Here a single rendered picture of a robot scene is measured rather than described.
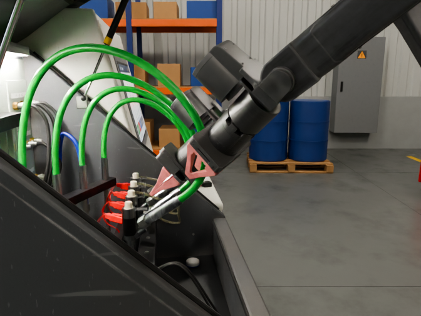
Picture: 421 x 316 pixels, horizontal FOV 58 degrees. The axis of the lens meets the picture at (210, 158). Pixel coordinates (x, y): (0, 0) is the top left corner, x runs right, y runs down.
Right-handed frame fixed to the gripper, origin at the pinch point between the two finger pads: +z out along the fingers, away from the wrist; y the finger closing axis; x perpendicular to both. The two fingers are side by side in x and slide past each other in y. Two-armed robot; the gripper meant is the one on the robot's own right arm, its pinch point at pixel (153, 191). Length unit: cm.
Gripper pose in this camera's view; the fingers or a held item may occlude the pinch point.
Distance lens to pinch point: 79.0
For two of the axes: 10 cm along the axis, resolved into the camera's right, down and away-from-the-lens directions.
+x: -1.3, 2.1, -9.7
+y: -6.9, -7.2, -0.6
